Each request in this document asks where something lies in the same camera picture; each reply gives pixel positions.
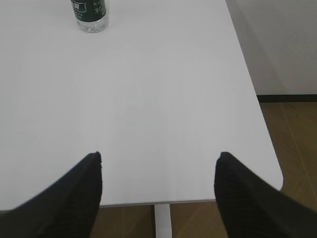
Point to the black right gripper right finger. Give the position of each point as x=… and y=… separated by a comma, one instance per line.
x=251, y=208

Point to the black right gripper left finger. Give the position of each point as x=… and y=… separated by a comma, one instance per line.
x=66, y=209

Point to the clear green-label water bottle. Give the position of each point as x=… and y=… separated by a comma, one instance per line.
x=91, y=15

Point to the white table leg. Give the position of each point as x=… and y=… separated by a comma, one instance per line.
x=163, y=226

